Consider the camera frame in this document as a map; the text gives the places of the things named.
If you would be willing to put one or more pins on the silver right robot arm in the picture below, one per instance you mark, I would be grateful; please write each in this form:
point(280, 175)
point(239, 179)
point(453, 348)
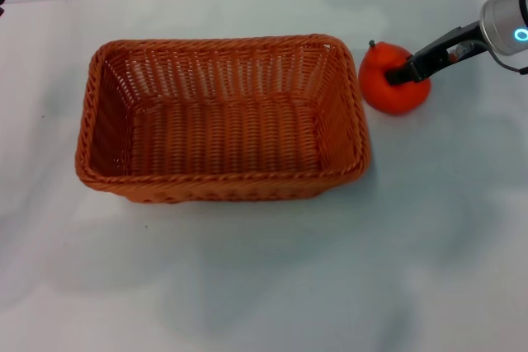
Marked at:
point(505, 18)

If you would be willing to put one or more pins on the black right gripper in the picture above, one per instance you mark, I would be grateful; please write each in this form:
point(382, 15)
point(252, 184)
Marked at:
point(480, 38)

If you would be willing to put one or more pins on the orange woven plastic basket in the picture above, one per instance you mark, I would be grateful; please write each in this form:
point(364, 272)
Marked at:
point(222, 137)

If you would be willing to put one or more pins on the orange toy fruit with stem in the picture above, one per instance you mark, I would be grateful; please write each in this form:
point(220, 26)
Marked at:
point(379, 92)

